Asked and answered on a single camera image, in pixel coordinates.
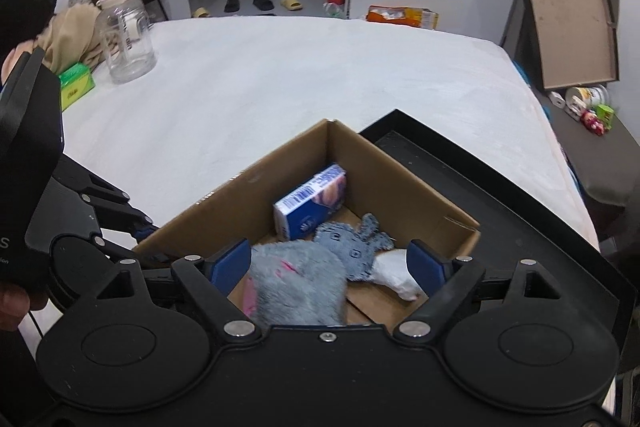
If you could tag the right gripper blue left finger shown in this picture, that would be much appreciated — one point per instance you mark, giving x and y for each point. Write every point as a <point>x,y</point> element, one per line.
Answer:
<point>225,269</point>

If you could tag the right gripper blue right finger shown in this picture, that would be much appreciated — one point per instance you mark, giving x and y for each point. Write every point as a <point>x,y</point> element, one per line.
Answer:
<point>425,265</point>

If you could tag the white soft packet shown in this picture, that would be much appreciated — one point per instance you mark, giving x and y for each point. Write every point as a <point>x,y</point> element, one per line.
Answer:
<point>390,269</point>

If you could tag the brown cardboard box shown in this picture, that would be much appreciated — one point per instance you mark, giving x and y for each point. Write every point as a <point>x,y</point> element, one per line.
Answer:
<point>406,208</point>

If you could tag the grey fluffy plush toy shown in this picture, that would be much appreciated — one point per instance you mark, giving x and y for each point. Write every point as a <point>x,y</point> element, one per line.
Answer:
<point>295,283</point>

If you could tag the denim bunny soft toy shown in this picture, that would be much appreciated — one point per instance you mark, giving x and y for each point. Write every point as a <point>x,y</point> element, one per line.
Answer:
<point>355,247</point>

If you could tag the blue white carton box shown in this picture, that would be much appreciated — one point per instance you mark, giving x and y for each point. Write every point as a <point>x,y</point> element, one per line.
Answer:
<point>300,212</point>

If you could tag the person's left hand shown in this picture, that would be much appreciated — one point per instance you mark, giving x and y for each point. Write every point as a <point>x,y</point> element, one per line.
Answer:
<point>15,303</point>

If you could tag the black shallow tray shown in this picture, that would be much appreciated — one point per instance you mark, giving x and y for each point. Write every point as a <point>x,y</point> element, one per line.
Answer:
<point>513,224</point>

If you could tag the green tissue pack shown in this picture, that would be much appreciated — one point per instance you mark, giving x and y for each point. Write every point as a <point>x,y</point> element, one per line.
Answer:
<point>76,82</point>

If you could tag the beige cloth bundle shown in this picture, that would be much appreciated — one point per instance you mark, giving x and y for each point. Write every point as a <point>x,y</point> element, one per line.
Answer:
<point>72,38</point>

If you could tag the dark grey bench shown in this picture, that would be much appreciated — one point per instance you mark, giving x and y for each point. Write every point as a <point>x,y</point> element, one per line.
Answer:
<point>607,166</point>

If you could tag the clear plastic jar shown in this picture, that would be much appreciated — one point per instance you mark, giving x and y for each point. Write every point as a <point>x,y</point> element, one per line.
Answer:
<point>124,34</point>

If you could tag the red pink small toy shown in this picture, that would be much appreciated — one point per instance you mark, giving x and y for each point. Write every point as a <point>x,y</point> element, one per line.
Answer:
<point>592,123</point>

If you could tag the white tin can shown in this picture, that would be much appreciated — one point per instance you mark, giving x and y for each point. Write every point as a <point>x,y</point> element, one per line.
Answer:
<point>590,96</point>

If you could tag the green small toy box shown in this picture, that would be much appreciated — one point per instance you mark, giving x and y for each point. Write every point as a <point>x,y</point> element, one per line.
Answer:
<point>606,115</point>

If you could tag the black slipper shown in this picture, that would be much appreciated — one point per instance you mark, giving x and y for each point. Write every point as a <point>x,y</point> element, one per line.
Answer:
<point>232,6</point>
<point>263,5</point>

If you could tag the yellow slipper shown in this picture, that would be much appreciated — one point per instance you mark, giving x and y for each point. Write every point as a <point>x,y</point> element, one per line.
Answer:
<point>292,5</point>

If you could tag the brown framed board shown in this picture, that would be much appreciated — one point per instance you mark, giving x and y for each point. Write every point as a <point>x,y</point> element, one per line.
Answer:
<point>573,42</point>

